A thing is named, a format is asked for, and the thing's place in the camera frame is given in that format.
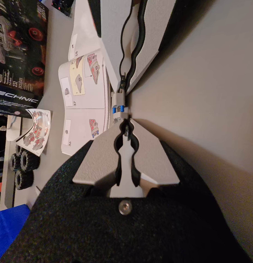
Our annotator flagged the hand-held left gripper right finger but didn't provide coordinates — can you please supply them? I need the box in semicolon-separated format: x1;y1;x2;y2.
128;118;180;198

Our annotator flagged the dark toy piece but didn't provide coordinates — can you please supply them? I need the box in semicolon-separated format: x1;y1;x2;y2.
51;0;74;17

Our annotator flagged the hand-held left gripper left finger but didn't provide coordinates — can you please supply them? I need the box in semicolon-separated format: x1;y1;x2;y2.
73;118;127;198

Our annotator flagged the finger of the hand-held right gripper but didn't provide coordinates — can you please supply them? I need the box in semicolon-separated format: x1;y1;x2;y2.
125;0;176;95
101;0;134;91

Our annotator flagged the blue box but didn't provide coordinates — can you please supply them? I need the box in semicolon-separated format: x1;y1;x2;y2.
0;204;31;263

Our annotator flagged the black toy set box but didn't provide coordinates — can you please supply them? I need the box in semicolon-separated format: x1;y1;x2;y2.
0;0;49;118

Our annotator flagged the grey toy brick part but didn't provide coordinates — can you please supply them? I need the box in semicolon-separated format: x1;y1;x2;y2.
111;72;126;106

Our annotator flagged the grey toy brick with blue pins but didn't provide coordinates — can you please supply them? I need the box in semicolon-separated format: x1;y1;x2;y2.
112;104;131;141

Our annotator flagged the toy instruction booklet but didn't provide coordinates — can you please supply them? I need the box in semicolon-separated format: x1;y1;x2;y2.
58;0;111;156

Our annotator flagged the curled sticker sheet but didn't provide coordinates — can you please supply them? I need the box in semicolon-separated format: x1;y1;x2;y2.
16;109;51;157

